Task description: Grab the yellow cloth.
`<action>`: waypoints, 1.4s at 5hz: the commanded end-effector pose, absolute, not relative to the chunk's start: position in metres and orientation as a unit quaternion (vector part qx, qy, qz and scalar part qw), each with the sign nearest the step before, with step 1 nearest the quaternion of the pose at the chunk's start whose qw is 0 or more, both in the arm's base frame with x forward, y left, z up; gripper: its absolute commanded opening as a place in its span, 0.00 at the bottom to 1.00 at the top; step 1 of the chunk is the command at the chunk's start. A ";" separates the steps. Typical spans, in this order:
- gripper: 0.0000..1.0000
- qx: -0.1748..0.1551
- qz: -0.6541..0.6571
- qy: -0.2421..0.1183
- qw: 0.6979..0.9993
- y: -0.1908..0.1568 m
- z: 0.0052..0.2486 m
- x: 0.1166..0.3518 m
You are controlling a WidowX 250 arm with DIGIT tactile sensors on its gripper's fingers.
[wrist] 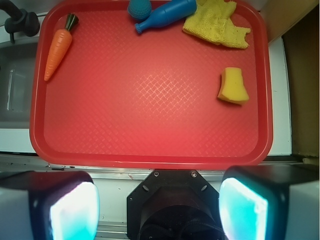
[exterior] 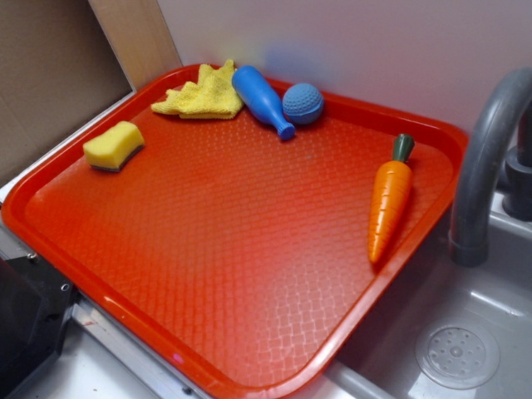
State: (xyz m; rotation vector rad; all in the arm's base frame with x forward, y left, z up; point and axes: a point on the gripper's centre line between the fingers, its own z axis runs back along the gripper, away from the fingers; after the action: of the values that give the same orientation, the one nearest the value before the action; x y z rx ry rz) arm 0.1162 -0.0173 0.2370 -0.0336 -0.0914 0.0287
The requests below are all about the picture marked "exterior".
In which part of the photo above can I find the brown cardboard panel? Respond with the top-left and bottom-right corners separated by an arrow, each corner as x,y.
1,1 -> 131,184

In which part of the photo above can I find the dark faucet handle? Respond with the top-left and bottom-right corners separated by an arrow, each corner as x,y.
503,105 -> 531,222

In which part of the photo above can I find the blue dimpled ball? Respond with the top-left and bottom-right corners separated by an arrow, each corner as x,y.
282,83 -> 325,125

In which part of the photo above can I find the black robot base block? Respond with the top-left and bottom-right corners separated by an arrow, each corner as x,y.
1,257 -> 77,398

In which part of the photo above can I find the grey plastic sink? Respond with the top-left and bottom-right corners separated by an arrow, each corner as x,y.
323,189 -> 532,399

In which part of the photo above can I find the orange toy carrot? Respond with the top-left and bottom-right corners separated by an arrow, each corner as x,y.
367,134 -> 415,264

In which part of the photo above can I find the light wooden board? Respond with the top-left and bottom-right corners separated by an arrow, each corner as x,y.
89,0 -> 182,91

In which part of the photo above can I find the red plastic tray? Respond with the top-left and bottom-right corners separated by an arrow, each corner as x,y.
2,66 -> 467,398

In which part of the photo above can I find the yellow sponge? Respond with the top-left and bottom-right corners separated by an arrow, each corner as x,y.
82,121 -> 145,172

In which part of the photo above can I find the yellow cloth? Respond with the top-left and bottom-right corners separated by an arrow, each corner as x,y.
150,59 -> 244,120

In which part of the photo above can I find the blue toy bowling pin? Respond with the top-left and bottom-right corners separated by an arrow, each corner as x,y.
232,66 -> 295,140

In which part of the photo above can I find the grey faucet spout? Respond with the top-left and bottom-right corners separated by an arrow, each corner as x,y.
449,66 -> 531,267

